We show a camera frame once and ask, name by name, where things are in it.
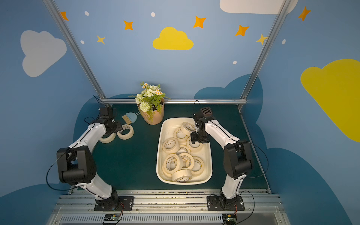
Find cream plastic storage box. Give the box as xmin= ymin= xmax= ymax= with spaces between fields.
xmin=156 ymin=118 xmax=212 ymax=185

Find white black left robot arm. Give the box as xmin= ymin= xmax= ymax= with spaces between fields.
xmin=57 ymin=107 xmax=122 ymax=211

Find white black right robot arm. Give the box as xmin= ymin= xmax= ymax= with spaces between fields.
xmin=190 ymin=107 xmax=253 ymax=208

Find cream tape roll centre small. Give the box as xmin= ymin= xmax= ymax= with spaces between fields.
xmin=175 ymin=145 xmax=191 ymax=155

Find cream tape roll front upright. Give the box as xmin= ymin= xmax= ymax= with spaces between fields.
xmin=172 ymin=169 xmax=193 ymax=182

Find light blue hand brush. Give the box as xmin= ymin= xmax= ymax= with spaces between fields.
xmin=122 ymin=112 xmax=140 ymax=124

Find white green artificial flowers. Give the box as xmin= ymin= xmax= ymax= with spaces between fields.
xmin=129 ymin=82 xmax=169 ymax=112

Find beige ribbed flower pot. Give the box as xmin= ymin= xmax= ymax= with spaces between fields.
xmin=137 ymin=99 xmax=165 ymax=125

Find left small circuit board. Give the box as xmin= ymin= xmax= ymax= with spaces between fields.
xmin=103 ymin=214 xmax=122 ymax=223

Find small circuit board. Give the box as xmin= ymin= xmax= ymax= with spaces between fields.
xmin=103 ymin=214 xmax=122 ymax=223
xmin=222 ymin=214 xmax=237 ymax=225

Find right small circuit board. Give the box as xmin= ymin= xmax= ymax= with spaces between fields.
xmin=222 ymin=214 xmax=237 ymax=225

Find horizontal aluminium frame rail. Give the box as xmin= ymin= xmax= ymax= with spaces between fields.
xmin=100 ymin=98 xmax=247 ymax=105

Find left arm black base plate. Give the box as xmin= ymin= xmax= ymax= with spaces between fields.
xmin=94 ymin=196 xmax=135 ymax=212

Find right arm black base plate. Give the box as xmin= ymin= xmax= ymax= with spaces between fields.
xmin=206 ymin=194 xmax=245 ymax=211

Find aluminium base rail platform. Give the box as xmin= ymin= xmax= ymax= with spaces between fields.
xmin=48 ymin=189 xmax=290 ymax=225

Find left aluminium frame post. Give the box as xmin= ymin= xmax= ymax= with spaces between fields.
xmin=43 ymin=0 xmax=111 ymax=107

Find aluminium frame post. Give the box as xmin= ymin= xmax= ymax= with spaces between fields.
xmin=43 ymin=0 xmax=111 ymax=107
xmin=237 ymin=0 xmax=292 ymax=113

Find right aluminium frame post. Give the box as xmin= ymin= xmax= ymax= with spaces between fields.
xmin=237 ymin=0 xmax=292 ymax=113

